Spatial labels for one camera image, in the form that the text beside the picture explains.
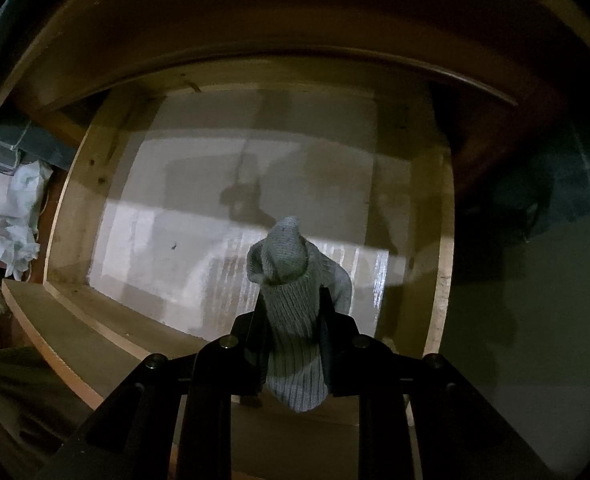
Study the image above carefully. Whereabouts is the wooden nightstand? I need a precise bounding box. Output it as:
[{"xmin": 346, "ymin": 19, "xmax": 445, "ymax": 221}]
[{"xmin": 0, "ymin": 0, "xmax": 590, "ymax": 196}]

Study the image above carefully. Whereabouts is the wooden drawer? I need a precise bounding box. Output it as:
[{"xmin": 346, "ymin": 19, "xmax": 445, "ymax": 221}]
[{"xmin": 2, "ymin": 80, "xmax": 458, "ymax": 480}]

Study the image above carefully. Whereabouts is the white crumpled cloth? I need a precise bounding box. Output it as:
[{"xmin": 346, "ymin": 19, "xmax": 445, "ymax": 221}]
[{"xmin": 0, "ymin": 160, "xmax": 53, "ymax": 281}]

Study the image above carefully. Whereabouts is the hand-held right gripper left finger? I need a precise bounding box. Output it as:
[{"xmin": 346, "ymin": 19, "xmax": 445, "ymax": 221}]
[{"xmin": 37, "ymin": 294, "xmax": 269, "ymax": 480}]

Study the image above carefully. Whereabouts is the grey knitted sock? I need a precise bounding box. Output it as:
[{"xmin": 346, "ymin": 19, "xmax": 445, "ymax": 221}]
[{"xmin": 246, "ymin": 216, "xmax": 353, "ymax": 413}]

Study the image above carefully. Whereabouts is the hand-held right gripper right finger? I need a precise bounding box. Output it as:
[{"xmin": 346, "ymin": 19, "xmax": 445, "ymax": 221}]
[{"xmin": 321, "ymin": 286, "xmax": 556, "ymax": 480}]

